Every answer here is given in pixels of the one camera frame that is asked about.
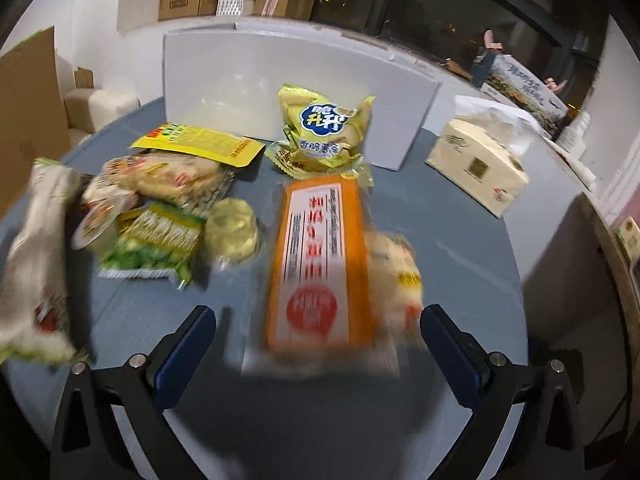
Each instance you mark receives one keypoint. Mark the tissue box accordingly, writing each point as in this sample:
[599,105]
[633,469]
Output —
[480,157]

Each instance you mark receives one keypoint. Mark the orange snack packet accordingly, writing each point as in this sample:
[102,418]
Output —
[316,265]

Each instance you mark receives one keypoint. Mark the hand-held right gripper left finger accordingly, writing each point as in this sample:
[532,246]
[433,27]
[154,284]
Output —
[181,349]

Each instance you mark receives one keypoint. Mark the white green snack bag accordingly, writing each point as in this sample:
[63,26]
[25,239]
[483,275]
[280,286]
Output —
[37,265]

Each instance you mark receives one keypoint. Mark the green pea snack packet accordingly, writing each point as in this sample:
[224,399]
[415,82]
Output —
[152,240]

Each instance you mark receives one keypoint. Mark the red lid jelly cup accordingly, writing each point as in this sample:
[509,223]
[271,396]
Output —
[97,222]

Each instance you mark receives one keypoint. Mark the flat yellow snack packet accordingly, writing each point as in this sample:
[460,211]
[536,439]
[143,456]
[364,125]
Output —
[200,142]

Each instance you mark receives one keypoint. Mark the pale cracker packet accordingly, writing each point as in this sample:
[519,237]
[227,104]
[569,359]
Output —
[397,272]

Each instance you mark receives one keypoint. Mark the clear jelly cup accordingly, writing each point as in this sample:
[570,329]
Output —
[232,230]

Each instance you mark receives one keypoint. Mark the brown cardboard sheet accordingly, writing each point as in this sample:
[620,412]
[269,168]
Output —
[27,115]

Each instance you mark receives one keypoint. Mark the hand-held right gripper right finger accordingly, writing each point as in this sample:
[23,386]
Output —
[452,347]

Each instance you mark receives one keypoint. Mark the printed landscape box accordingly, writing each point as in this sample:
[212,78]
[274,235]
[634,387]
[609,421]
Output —
[525,92]

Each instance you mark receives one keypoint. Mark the small yellow snack packet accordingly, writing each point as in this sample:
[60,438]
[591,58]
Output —
[300,162]

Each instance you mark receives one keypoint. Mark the yellow potato chip bag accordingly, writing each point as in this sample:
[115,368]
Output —
[322,127]

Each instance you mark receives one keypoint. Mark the rice cracker packet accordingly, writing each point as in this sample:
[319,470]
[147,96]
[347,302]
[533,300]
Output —
[165,172]

